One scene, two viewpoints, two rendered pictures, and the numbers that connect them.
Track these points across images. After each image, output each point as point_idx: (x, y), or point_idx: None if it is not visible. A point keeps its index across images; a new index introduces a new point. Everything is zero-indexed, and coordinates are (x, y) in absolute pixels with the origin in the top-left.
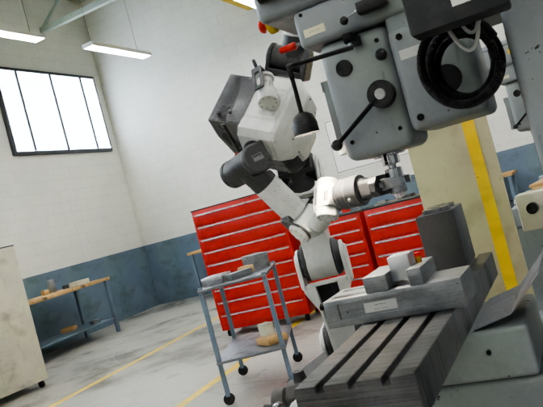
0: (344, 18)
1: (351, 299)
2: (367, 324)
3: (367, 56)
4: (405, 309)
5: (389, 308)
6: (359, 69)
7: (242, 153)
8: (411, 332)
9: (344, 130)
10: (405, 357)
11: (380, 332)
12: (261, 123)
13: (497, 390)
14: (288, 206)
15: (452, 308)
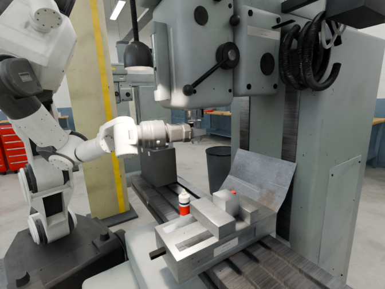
0: None
1: (206, 248)
2: (217, 268)
3: (220, 15)
4: (243, 245)
5: (232, 247)
6: (212, 24)
7: (6, 66)
8: (309, 284)
9: (188, 77)
10: None
11: (269, 287)
12: (26, 39)
13: None
14: (54, 136)
15: (267, 235)
